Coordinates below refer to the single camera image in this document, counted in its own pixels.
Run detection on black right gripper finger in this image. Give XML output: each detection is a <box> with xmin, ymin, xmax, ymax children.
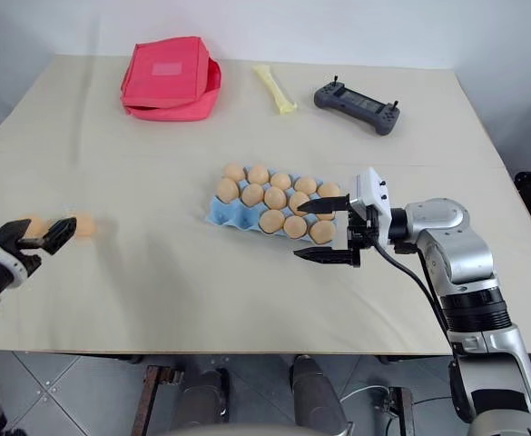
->
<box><xmin>292</xmin><ymin>247</ymin><xmax>362</xmax><ymax>270</ymax></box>
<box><xmin>296</xmin><ymin>193</ymin><xmax>351</xmax><ymax>217</ymax></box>

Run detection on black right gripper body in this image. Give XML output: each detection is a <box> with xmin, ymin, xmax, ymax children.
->
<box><xmin>344</xmin><ymin>203</ymin><xmax>383</xmax><ymax>253</ymax></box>

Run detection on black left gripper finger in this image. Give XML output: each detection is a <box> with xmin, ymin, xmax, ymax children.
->
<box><xmin>0</xmin><ymin>217</ymin><xmax>34</xmax><ymax>249</ymax></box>
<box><xmin>16</xmin><ymin>216</ymin><xmax>79</xmax><ymax>258</ymax></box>

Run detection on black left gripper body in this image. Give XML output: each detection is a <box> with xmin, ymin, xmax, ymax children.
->
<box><xmin>0</xmin><ymin>233</ymin><xmax>44</xmax><ymax>278</ymax></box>

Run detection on blue egg carton tray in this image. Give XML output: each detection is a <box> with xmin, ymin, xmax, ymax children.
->
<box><xmin>202</xmin><ymin>165</ymin><xmax>344</xmax><ymax>245</ymax></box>

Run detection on grey handheld remote controller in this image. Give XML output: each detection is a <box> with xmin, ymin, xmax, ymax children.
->
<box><xmin>313</xmin><ymin>74</ymin><xmax>403</xmax><ymax>137</ymax></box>

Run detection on pale yellow plastic tube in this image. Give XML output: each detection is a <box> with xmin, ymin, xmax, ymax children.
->
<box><xmin>252</xmin><ymin>64</ymin><xmax>300</xmax><ymax>116</ymax></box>

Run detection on dark rounded shape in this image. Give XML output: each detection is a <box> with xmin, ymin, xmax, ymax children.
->
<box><xmin>290</xmin><ymin>353</ymin><xmax>356</xmax><ymax>436</ymax></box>
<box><xmin>182</xmin><ymin>366</ymin><xmax>231</xmax><ymax>429</ymax></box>

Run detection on rusty metal table leg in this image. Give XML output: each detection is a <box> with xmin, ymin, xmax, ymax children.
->
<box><xmin>386</xmin><ymin>385</ymin><xmax>417</xmax><ymax>436</ymax></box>
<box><xmin>132</xmin><ymin>364</ymin><xmax>185</xmax><ymax>436</ymax></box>

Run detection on grey robot torso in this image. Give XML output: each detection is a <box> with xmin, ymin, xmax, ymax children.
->
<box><xmin>159</xmin><ymin>421</ymin><xmax>358</xmax><ymax>436</ymax></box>

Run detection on red fabric zip bag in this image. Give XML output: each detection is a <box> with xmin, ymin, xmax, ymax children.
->
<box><xmin>120</xmin><ymin>39</ymin><xmax>223</xmax><ymax>124</ymax></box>

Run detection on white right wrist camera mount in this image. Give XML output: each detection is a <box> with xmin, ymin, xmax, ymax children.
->
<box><xmin>347</xmin><ymin>166</ymin><xmax>392</xmax><ymax>249</ymax></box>

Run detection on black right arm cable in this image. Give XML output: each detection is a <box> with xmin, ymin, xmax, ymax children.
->
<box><xmin>369</xmin><ymin>240</ymin><xmax>457</xmax><ymax>362</ymax></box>

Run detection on white floor cable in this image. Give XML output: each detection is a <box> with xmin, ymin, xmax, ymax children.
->
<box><xmin>339</xmin><ymin>384</ymin><xmax>392</xmax><ymax>404</ymax></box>

